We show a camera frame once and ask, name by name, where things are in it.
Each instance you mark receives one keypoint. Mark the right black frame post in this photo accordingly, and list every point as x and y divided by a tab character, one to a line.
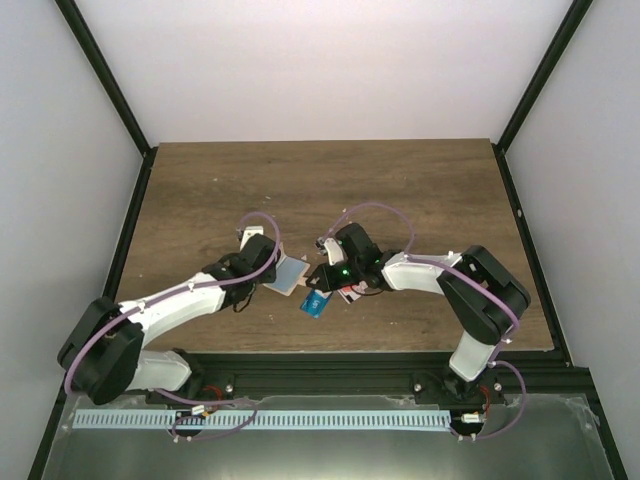
560	41

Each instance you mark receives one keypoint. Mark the light blue slotted cable duct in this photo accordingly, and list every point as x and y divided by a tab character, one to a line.
401	420

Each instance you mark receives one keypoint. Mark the blue VIP card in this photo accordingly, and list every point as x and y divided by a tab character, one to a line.
315	303

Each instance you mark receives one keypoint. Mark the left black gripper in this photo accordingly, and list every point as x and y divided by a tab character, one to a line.
270	274

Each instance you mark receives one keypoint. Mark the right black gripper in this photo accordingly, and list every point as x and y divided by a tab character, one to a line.
312	283

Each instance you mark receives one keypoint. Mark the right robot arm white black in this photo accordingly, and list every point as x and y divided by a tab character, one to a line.
486	298

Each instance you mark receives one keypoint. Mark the left black frame post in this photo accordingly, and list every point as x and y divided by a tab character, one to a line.
93	53

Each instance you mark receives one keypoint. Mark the beige leather card holder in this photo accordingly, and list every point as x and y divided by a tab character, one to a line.
290	272

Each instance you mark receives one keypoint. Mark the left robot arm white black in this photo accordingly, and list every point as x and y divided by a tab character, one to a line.
105	355

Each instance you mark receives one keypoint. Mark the white card pink pattern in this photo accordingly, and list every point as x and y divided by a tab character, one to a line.
351	293

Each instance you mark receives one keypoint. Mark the black aluminium front rail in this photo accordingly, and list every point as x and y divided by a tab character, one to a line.
426	376

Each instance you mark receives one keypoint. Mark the black frame post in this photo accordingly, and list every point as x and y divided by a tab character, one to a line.
93	53
560	41

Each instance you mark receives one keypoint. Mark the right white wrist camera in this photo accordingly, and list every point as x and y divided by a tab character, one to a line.
331	249

